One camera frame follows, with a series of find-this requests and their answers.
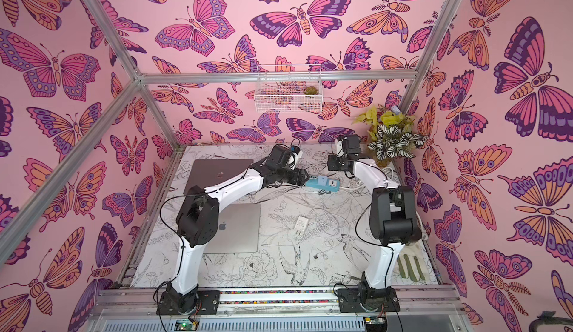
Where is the green cutlery set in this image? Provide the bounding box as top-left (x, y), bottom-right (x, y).
top-left (397, 254), bottom-right (426, 284)

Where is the white wire basket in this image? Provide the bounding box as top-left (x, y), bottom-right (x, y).
top-left (252, 63), bottom-right (324, 114)

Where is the dark grey closed laptop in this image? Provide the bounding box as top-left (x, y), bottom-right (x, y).
top-left (184, 159), bottom-right (254, 195)

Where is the aluminium frame profile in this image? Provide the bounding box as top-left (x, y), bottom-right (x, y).
top-left (0, 0), bottom-right (475, 266)

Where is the teal power strip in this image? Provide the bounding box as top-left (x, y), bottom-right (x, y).
top-left (305, 175), bottom-right (340, 193)

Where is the white charger cable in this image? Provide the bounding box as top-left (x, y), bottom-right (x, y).
top-left (268, 183), bottom-right (399, 261)

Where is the green striped potted plant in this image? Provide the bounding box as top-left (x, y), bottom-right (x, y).
top-left (355, 105), bottom-right (428, 167)

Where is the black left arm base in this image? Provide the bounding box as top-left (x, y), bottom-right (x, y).
top-left (156, 282), bottom-right (221, 316)

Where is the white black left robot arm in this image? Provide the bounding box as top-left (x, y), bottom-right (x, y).
top-left (170, 144), bottom-right (309, 296)

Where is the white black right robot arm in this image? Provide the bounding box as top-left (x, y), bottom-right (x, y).
top-left (327, 134), bottom-right (422, 296)

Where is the silver closed laptop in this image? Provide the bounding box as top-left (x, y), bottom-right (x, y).
top-left (204, 204), bottom-right (261, 254)

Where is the white charger brick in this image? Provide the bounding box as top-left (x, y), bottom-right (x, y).
top-left (294, 216), bottom-right (309, 236)

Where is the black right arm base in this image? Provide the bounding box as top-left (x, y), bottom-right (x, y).
top-left (334, 285), bottom-right (401, 313)

